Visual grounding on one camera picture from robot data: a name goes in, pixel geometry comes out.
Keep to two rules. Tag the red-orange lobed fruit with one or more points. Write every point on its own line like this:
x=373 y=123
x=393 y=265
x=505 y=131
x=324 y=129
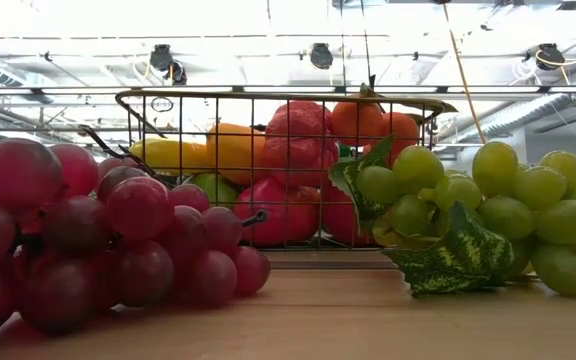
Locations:
x=298 y=145

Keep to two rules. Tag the yellow mango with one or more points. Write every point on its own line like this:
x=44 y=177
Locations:
x=235 y=150

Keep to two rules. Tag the bright red apple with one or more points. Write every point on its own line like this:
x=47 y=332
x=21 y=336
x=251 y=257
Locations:
x=340 y=220

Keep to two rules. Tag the bright green pear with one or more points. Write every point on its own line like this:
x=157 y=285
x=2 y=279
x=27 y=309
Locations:
x=215 y=187

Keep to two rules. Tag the orange tangerine cluster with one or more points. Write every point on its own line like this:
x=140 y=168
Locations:
x=355 y=120

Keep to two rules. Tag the yellow banana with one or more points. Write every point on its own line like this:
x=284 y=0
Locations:
x=168 y=156

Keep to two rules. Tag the red grape bunch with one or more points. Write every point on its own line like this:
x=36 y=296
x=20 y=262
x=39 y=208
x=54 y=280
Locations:
x=138 y=207

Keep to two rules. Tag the small black ceiling device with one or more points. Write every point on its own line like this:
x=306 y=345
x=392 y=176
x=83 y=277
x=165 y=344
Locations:
x=177 y=74

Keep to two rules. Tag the green grape bunch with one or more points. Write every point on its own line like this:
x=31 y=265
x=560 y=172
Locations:
x=538 y=187

